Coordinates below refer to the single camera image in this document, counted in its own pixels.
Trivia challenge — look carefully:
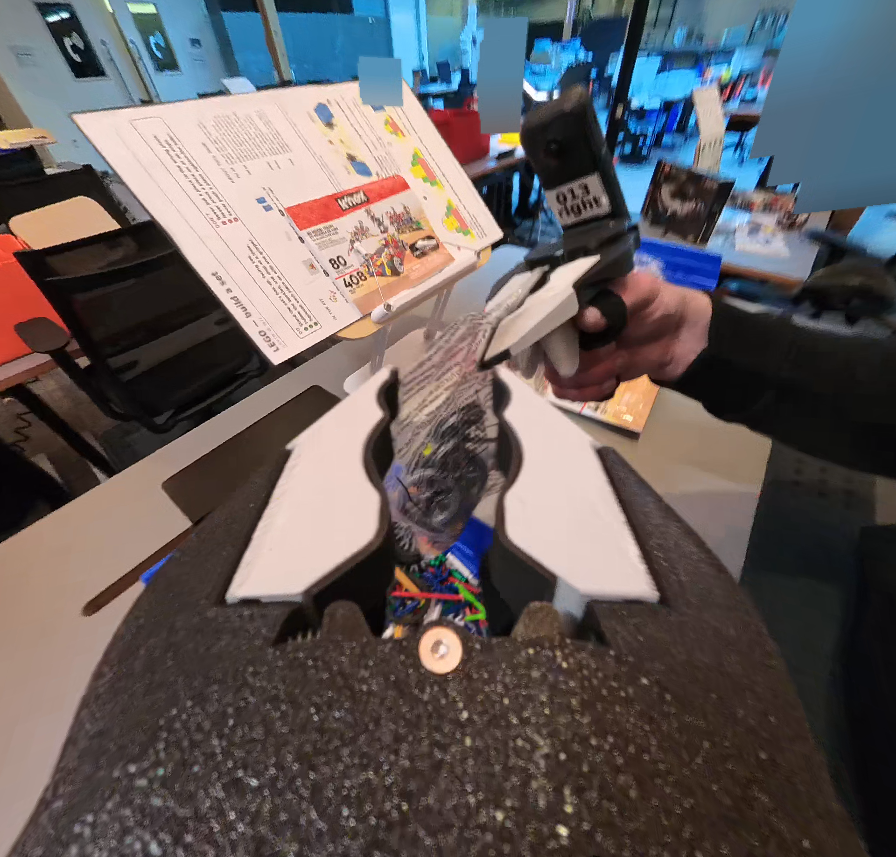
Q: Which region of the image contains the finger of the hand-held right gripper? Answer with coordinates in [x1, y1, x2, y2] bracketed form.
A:
[483, 268, 555, 324]
[478, 254, 603, 376]

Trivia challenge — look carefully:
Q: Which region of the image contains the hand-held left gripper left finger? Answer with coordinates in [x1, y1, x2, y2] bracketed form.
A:
[224, 367, 401, 627]

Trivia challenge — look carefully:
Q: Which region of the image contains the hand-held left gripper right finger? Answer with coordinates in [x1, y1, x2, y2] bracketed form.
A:
[483, 369, 662, 637]

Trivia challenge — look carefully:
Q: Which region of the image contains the blue plastic bin with sticker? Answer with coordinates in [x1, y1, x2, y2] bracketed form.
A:
[140, 517, 494, 586]

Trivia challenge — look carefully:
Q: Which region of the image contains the colourful printed toy package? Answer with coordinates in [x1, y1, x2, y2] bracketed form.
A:
[574, 374, 660, 437]

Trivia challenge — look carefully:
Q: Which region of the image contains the clear bag with wheels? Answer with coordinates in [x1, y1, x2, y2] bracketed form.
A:
[381, 311, 522, 564]

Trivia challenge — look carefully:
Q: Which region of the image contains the person's right forearm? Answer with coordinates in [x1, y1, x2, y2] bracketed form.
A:
[658, 258, 896, 480]

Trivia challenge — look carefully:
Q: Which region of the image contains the person's right hand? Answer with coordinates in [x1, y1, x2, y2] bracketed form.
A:
[542, 271, 714, 403]

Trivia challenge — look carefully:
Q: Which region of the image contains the black table inset panel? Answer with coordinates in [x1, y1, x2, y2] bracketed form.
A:
[162, 384, 344, 522]

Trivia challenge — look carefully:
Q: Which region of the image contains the white book stand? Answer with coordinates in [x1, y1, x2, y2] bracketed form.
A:
[336, 244, 492, 397]

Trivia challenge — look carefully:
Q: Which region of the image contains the red plastic bin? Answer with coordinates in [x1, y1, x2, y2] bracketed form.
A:
[427, 107, 491, 165]

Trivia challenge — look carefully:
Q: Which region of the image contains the black metal pole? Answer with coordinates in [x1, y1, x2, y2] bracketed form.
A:
[605, 0, 660, 161]

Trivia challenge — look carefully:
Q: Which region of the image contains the dark printed box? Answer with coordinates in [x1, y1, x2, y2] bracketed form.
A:
[640, 160, 736, 245]

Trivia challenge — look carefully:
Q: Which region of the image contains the pile of loose colourful connectors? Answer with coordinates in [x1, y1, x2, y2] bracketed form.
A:
[385, 552, 491, 637]

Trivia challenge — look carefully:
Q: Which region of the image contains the black mesh office chair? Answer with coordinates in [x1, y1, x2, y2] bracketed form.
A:
[14, 220, 270, 434]

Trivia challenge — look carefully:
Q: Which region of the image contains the white printed instruction sheet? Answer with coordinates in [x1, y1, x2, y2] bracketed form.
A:
[72, 80, 505, 366]

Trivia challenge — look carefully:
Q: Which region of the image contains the orange plastic bin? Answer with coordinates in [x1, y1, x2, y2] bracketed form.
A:
[0, 234, 71, 368]

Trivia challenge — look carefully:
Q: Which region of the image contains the tan chair back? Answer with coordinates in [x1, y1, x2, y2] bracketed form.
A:
[8, 195, 123, 249]

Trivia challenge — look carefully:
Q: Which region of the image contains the black wall sign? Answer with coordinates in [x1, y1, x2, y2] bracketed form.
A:
[35, 2, 107, 80]
[126, 2, 182, 74]

